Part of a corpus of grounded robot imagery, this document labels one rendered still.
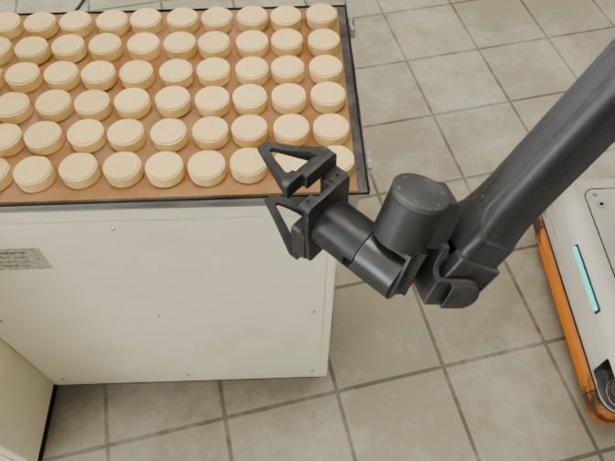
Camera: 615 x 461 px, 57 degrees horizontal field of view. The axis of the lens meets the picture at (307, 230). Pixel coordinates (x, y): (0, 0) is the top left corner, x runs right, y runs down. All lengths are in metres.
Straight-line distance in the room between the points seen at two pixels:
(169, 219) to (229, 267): 0.16
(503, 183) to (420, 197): 0.09
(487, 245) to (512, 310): 1.18
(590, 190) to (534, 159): 1.15
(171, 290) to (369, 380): 0.72
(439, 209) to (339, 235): 0.11
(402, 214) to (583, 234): 1.13
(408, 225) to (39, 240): 0.61
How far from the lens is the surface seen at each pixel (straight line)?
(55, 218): 0.91
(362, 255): 0.58
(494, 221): 0.58
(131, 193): 0.79
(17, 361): 1.44
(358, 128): 0.84
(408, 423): 1.58
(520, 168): 0.58
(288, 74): 0.88
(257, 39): 0.95
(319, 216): 0.60
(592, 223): 1.65
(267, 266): 0.98
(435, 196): 0.55
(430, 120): 2.15
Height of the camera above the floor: 1.51
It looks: 57 degrees down
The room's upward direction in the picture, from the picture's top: straight up
